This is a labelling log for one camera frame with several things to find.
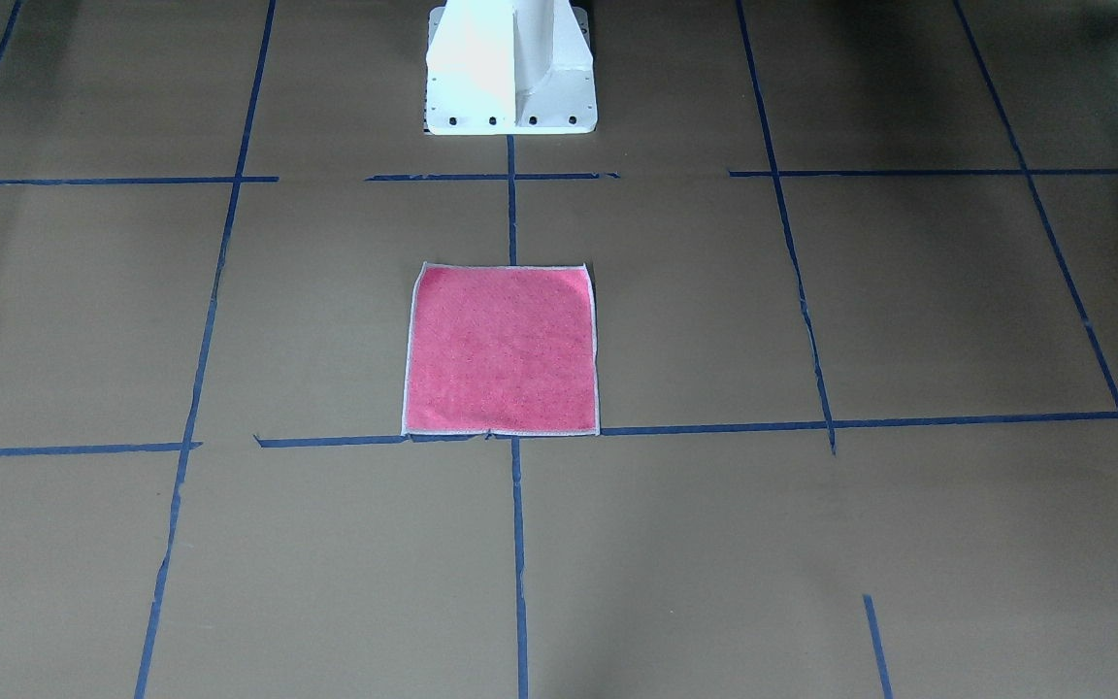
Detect pink and grey towel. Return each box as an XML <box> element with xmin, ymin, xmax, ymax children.
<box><xmin>401</xmin><ymin>262</ymin><xmax>601</xmax><ymax>437</ymax></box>

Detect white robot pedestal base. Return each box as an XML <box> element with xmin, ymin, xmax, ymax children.
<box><xmin>423</xmin><ymin>1</ymin><xmax>599</xmax><ymax>136</ymax></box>

